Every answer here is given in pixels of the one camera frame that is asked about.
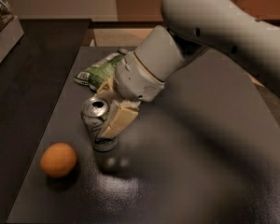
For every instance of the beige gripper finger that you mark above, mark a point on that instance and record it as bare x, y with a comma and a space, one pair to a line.
108, 90
120, 115

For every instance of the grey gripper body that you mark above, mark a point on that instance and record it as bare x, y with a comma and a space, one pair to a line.
136, 77

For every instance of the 7up soda can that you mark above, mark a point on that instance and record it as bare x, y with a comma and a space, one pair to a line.
93, 113

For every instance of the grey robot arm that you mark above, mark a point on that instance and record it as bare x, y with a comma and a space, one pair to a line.
191, 27

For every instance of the green chip bag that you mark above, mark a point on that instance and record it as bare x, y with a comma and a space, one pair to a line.
95, 75

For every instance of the orange fruit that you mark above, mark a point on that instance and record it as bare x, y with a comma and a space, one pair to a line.
58, 160

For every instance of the grey snack display box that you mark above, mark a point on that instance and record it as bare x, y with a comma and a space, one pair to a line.
9, 37

